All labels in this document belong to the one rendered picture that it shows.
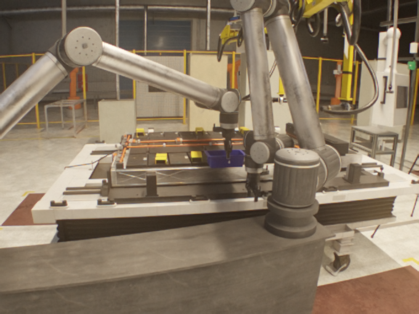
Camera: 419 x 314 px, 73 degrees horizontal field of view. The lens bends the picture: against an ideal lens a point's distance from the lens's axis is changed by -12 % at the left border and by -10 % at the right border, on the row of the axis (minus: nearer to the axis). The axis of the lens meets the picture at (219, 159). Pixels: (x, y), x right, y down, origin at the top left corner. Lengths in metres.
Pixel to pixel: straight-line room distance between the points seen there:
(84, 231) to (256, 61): 1.61
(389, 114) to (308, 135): 3.61
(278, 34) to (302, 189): 0.78
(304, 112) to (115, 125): 5.37
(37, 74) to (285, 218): 1.22
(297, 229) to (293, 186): 0.20
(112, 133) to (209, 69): 2.39
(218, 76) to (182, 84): 5.45
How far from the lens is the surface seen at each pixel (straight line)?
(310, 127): 1.60
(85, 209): 1.92
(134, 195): 1.94
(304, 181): 1.35
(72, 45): 1.25
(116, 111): 6.58
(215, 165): 1.90
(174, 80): 1.41
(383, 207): 2.99
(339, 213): 2.71
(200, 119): 6.87
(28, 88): 1.45
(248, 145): 1.72
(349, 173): 2.35
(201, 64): 6.80
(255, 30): 1.51
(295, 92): 1.60
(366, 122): 8.62
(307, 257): 1.52
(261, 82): 1.47
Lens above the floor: 1.59
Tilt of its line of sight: 15 degrees down
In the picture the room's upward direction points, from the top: 1 degrees clockwise
